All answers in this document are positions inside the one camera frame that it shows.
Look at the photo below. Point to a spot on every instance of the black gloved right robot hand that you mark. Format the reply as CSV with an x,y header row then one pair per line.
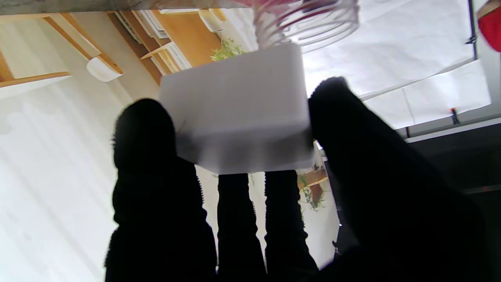
x,y
372,196

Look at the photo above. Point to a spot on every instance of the white square bottle cap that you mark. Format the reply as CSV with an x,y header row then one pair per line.
x,y
238,113

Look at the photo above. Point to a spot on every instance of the pink square bottle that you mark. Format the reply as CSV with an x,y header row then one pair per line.
x,y
305,19

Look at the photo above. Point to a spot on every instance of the printed room scene backdrop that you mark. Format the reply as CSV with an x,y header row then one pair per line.
x,y
58,156

